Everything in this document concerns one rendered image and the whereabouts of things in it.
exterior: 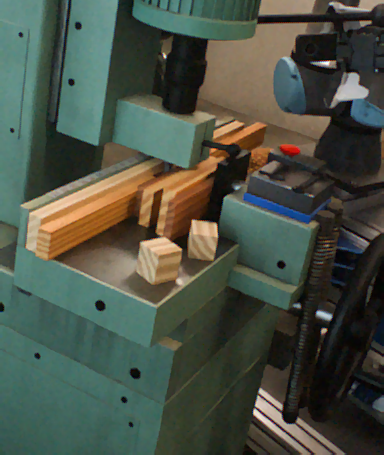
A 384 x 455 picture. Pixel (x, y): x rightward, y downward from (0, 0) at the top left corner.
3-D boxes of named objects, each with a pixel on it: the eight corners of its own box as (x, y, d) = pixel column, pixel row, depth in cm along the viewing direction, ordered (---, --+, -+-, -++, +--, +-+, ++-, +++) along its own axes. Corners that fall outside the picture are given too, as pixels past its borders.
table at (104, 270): (218, 384, 91) (228, 340, 89) (10, 286, 103) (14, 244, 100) (368, 225, 142) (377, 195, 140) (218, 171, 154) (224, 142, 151)
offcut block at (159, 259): (159, 265, 102) (164, 236, 100) (177, 279, 100) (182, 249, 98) (135, 271, 100) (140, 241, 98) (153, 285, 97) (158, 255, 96)
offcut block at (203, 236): (187, 243, 109) (192, 219, 108) (211, 246, 110) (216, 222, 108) (188, 258, 105) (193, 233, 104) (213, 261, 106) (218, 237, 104)
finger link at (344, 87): (358, 108, 118) (373, 65, 123) (320, 105, 121) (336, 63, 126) (361, 122, 120) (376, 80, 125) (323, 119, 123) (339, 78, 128)
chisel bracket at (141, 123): (186, 179, 117) (196, 125, 114) (107, 150, 122) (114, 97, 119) (209, 167, 123) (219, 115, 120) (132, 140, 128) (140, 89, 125)
